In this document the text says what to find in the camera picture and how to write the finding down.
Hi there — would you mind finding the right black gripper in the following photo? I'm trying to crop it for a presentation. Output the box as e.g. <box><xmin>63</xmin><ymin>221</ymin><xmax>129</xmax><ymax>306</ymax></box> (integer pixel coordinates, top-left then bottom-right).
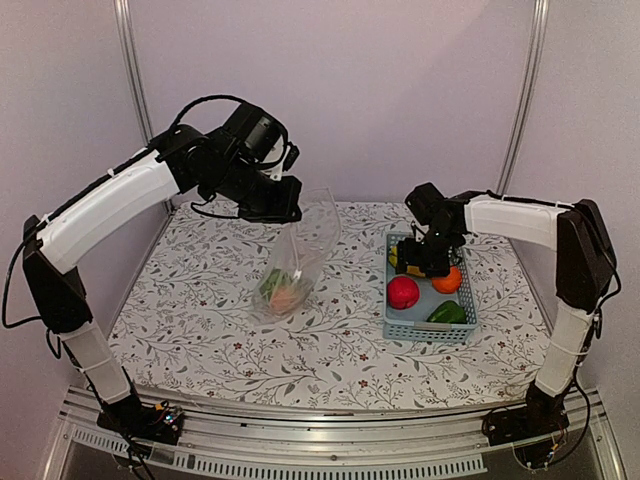
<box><xmin>396</xmin><ymin>226</ymin><xmax>460</xmax><ymax>277</ymax></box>

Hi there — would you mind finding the green orange toy mango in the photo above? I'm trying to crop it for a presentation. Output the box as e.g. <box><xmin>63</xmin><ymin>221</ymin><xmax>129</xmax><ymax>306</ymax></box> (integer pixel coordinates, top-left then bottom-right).
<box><xmin>269</xmin><ymin>285</ymin><xmax>301</xmax><ymax>314</ymax></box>

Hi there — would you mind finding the aluminium post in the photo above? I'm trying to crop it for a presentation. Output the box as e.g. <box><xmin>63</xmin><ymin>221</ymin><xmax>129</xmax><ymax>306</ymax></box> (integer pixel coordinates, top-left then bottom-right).
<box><xmin>497</xmin><ymin>0</ymin><xmax>550</xmax><ymax>195</ymax></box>
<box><xmin>113</xmin><ymin>0</ymin><xmax>153</xmax><ymax>142</ymax></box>

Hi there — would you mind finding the aluminium front rail frame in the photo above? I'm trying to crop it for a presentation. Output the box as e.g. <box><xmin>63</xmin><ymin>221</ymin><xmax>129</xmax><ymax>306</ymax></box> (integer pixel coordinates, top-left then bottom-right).
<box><xmin>40</xmin><ymin>387</ymin><xmax>631</xmax><ymax>479</ymax></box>

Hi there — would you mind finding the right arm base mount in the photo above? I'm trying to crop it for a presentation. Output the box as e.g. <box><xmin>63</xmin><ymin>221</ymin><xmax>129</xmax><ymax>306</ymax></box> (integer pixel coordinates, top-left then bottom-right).
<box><xmin>481</xmin><ymin>398</ymin><xmax>569</xmax><ymax>446</ymax></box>

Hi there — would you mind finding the yellow toy banana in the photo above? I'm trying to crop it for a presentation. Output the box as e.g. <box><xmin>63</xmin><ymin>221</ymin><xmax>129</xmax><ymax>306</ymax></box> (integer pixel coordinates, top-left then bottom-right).
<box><xmin>388</xmin><ymin>244</ymin><xmax>426</xmax><ymax>279</ymax></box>

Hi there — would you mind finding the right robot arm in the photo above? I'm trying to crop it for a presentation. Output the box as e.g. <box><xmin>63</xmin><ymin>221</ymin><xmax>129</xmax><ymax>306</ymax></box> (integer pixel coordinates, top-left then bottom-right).
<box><xmin>395</xmin><ymin>183</ymin><xmax>621</xmax><ymax>397</ymax></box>

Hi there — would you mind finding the right aluminium post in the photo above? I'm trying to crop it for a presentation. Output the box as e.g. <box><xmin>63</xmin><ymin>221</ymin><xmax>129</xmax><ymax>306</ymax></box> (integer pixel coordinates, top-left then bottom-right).
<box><xmin>497</xmin><ymin>0</ymin><xmax>550</xmax><ymax>195</ymax></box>

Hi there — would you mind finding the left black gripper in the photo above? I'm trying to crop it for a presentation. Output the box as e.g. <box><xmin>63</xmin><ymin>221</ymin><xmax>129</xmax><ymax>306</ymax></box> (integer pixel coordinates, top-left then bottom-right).
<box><xmin>206</xmin><ymin>156</ymin><xmax>303</xmax><ymax>223</ymax></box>

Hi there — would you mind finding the green toy pepper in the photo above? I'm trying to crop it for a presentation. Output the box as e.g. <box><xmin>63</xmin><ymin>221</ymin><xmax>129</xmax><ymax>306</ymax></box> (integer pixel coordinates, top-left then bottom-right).
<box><xmin>427</xmin><ymin>300</ymin><xmax>467</xmax><ymax>325</ymax></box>

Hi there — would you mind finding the green toy cabbage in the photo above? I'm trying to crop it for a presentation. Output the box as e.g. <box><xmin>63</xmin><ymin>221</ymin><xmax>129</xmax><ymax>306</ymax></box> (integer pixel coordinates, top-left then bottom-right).
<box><xmin>258</xmin><ymin>268</ymin><xmax>292</xmax><ymax>302</ymax></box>

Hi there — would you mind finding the orange toy orange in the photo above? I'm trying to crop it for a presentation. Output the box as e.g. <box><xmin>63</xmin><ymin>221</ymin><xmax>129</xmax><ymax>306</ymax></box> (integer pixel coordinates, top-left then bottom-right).
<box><xmin>431</xmin><ymin>266</ymin><xmax>462</xmax><ymax>295</ymax></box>

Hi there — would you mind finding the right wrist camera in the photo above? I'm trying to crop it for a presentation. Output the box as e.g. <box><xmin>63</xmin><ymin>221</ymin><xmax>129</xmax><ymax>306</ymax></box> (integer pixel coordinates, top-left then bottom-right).
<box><xmin>405</xmin><ymin>182</ymin><xmax>453</xmax><ymax>228</ymax></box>

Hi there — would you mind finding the clear zip top bag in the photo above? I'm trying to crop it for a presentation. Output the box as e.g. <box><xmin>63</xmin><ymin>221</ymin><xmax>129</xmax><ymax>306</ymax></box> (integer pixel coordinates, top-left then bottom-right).
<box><xmin>250</xmin><ymin>187</ymin><xmax>341</xmax><ymax>324</ymax></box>

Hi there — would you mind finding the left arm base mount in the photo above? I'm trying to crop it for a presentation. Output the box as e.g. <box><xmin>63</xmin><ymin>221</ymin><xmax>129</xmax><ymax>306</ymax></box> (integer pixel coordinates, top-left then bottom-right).
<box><xmin>97</xmin><ymin>394</ymin><xmax>185</xmax><ymax>446</ymax></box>

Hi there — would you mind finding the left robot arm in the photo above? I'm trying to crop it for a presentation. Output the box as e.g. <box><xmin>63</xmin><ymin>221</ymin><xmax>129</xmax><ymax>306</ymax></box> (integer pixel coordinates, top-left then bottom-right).
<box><xmin>22</xmin><ymin>117</ymin><xmax>302</xmax><ymax>434</ymax></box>

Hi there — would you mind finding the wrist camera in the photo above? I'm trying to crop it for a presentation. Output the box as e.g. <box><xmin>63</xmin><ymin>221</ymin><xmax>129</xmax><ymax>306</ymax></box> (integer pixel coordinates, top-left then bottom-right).
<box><xmin>405</xmin><ymin>182</ymin><xmax>453</xmax><ymax>228</ymax></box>
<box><xmin>222</xmin><ymin>103</ymin><xmax>300</xmax><ymax>171</ymax></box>

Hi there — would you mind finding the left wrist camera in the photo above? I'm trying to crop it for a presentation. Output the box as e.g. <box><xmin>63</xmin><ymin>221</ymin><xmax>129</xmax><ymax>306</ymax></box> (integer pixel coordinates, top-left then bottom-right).
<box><xmin>222</xmin><ymin>103</ymin><xmax>300</xmax><ymax>171</ymax></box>

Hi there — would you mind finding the floral tablecloth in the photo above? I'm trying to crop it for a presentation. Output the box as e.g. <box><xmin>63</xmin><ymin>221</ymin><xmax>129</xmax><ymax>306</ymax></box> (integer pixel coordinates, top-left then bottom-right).
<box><xmin>109</xmin><ymin>202</ymin><xmax>549</xmax><ymax>410</ymax></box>

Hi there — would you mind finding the left aluminium post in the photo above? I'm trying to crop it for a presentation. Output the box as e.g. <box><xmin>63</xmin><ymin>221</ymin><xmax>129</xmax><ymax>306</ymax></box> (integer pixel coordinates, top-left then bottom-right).
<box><xmin>113</xmin><ymin>0</ymin><xmax>153</xmax><ymax>142</ymax></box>

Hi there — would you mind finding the red toy apple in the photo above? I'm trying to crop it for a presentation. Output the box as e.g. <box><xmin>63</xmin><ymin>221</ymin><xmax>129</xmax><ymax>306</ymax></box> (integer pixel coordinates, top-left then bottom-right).
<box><xmin>387</xmin><ymin>276</ymin><xmax>420</xmax><ymax>310</ymax></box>

